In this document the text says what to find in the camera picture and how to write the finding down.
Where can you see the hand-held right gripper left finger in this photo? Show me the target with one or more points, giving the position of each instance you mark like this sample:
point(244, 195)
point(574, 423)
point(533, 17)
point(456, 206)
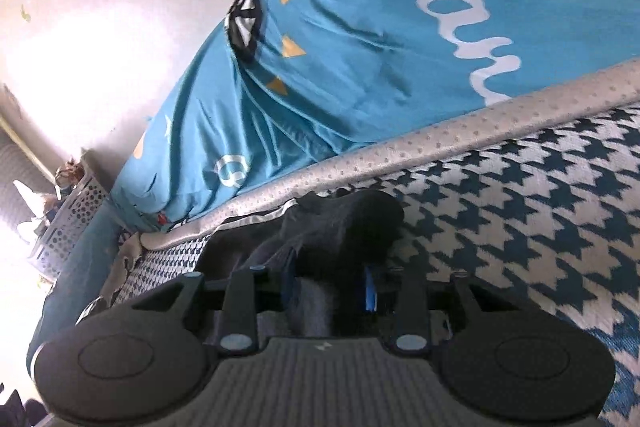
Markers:
point(287, 282)

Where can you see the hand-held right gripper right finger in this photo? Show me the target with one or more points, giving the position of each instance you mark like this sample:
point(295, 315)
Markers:
point(371, 292)

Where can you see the black t-shirt with red print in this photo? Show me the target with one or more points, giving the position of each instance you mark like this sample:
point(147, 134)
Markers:
point(340, 222)

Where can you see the blue white houndstooth mat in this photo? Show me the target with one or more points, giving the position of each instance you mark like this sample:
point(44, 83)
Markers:
point(500, 207)

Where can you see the olive cloth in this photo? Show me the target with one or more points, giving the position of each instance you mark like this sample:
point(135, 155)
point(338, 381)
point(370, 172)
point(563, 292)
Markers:
point(127, 257)

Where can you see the white perforated plastic basket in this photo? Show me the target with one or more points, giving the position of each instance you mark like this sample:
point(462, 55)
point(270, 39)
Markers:
point(75, 217)

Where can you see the blue printed bed sheet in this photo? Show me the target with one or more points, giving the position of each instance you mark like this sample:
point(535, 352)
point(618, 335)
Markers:
point(375, 57)

